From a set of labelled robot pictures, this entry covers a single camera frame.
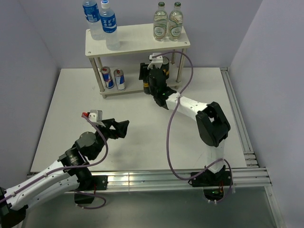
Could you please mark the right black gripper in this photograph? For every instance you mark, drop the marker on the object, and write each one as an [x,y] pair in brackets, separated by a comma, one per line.
[144,71]

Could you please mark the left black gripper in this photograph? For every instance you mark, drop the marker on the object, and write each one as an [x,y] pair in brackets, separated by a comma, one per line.
[120,128]

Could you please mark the dark coffee can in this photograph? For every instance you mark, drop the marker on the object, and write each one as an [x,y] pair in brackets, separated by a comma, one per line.
[166,67]
[146,88]

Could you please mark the Red Bull can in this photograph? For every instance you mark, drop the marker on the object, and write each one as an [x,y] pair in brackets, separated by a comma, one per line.
[119,79]
[107,77]

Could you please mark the blue-label water bottle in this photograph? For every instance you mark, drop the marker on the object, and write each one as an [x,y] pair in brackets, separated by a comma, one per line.
[109,24]
[92,15]

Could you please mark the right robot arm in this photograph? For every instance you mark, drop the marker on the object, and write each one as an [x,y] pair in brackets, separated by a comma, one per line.
[213,126]

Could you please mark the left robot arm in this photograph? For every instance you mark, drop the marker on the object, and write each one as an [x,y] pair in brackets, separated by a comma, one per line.
[68,173]

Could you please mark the white two-tier shelf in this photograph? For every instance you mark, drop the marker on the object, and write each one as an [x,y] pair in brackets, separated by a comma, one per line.
[136,45]

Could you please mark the left green-cap glass bottle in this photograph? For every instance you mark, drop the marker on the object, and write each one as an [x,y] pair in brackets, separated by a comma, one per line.
[160,22]

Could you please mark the green-cap glass bottle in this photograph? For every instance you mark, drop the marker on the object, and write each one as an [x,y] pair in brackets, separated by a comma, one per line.
[160,22]
[175,22]

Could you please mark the right green-cap glass bottle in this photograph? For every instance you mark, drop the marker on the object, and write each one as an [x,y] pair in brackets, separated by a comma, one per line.
[175,22]

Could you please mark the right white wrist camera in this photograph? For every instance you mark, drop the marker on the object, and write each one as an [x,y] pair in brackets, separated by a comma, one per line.
[156,61]

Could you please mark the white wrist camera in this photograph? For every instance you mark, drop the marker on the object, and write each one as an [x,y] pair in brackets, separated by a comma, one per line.
[156,61]
[94,116]

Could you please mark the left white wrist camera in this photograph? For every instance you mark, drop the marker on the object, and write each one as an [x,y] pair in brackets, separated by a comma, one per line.
[94,116]

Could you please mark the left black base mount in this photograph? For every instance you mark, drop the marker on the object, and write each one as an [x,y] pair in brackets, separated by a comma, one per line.
[85,194]

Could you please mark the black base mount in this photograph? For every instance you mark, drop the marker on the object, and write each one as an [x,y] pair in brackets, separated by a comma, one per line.
[216,185]
[85,194]

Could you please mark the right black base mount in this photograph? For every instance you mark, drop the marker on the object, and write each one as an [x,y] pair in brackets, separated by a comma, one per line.
[216,185]

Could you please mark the aluminium right side rail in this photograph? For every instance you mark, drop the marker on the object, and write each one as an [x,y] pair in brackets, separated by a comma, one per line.
[248,151]

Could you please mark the aluminium rail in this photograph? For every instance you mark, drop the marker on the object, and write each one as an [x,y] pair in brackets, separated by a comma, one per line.
[135,181]
[248,151]

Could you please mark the aluminium front rail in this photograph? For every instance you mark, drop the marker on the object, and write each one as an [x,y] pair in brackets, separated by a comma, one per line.
[135,181]

